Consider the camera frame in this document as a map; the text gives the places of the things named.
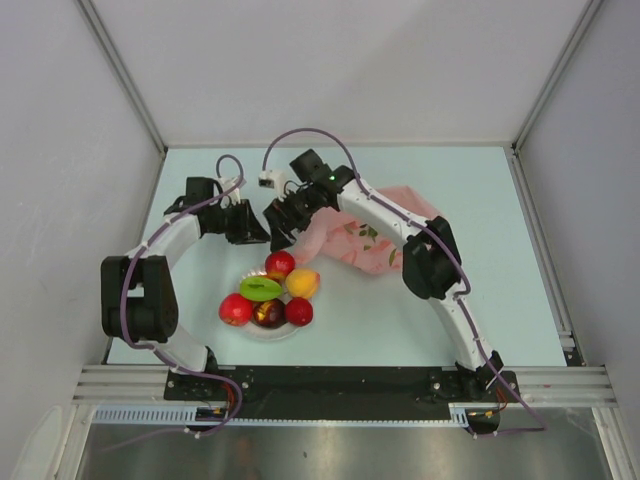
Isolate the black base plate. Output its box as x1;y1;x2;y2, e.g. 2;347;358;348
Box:
163;366;519;433

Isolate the aluminium frame post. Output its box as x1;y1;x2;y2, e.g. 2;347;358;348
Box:
511;0;606;154
74;0;168;159

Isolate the aluminium rail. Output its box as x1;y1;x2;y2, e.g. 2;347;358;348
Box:
72;365;617;408
504;146;585;367

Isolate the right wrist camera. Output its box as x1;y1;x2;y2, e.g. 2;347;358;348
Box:
258;170;289;198

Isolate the fake yellow fruit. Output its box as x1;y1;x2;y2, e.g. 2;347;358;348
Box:
285;268;321;299

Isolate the right aluminium frame post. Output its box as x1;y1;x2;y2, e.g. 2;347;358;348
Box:
511;0;606;154

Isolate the fake green star fruit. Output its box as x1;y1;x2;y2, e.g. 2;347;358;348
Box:
239;276;283;302

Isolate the fake red pomegranate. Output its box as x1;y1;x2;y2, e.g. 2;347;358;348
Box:
284;298;314;327

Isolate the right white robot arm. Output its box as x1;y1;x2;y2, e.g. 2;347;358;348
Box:
258;150;503;401

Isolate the left aluminium frame post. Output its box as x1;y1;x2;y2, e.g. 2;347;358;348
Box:
74;0;168;159

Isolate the white cable duct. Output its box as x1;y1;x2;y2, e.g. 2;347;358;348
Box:
92;402;474;427

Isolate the fake dark purple fruit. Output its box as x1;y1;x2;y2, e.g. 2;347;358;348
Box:
252;299;287;329

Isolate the fake red apple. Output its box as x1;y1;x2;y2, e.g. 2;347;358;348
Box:
218;293;253;327

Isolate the white plate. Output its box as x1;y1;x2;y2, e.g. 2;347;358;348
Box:
239;265;300;341

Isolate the fake red yellow peach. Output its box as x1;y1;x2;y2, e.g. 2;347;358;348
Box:
264;250;296;282

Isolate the aluminium front rail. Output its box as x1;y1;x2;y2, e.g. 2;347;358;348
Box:
72;365;617;408

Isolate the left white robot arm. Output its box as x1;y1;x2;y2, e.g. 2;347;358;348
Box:
100;176;270;400

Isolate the right side aluminium rail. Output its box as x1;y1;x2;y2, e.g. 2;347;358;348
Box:
504;146;585;367

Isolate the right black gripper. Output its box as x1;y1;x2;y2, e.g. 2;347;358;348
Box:
264;185;322;253

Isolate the pink plastic bag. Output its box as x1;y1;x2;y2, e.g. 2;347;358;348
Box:
294;184;439;276

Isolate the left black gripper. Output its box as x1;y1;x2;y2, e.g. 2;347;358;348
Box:
207;199;271;246

